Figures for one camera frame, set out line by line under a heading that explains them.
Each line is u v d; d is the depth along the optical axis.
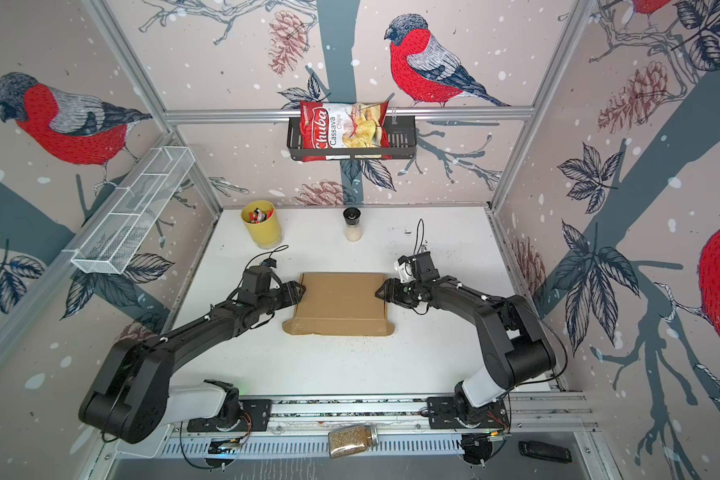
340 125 0.88
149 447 0.68
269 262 0.82
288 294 0.79
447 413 0.73
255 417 0.73
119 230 0.74
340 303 0.88
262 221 1.00
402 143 0.93
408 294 0.79
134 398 0.42
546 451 0.65
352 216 1.04
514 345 0.45
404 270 0.84
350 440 0.66
